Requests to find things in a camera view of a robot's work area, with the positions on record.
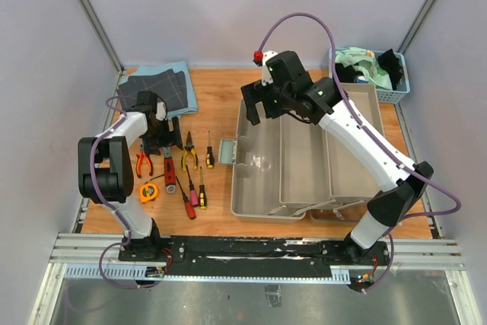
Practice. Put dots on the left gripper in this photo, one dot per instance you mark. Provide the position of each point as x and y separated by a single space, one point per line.
171 138

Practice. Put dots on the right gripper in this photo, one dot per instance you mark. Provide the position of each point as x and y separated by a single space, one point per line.
253 93

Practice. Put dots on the yellow handled pliers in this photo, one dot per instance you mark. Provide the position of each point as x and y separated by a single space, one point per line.
189 150

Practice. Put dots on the red handled adjustable wrench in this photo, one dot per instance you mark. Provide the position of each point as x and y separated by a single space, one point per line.
169 171

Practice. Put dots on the grey plastic tool box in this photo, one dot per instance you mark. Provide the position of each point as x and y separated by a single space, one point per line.
284 170

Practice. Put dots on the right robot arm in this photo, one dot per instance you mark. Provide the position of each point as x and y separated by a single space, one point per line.
286 87

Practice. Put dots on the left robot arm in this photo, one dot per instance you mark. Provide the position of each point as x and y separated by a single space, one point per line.
105 174

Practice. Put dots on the light blue folded cloth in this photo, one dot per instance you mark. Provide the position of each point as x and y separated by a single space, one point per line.
177 67

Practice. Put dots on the short yellow black screwdriver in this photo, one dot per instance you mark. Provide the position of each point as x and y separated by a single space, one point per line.
209 159

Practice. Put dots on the dark grey checked cloth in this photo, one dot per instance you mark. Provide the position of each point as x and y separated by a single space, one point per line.
169 86

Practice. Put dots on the orange tape measure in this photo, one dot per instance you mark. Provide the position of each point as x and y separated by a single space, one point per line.
148 192

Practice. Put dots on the long yellow black screwdriver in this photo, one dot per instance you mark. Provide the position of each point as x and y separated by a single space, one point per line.
202 193

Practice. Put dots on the black cloth in basket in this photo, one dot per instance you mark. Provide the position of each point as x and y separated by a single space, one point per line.
390 63

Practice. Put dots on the green cloth in basket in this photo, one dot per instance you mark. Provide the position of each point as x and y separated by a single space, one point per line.
354 62

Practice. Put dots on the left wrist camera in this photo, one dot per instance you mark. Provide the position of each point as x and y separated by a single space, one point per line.
161 113

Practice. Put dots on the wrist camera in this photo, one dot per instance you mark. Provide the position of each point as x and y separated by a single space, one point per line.
161 113
261 58

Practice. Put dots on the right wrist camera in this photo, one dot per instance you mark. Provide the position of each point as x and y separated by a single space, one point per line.
261 58

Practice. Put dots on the orange handled pliers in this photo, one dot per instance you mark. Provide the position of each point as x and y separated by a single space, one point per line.
143 157

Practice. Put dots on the pink handled screwdriver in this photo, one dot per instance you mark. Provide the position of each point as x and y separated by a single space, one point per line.
192 190

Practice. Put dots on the red handled screwdriver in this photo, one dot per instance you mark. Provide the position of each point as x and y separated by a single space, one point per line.
188 205

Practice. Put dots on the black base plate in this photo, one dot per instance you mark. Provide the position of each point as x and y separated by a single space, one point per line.
265 257

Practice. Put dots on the aluminium frame rail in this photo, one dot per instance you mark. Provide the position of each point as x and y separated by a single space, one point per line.
96 256

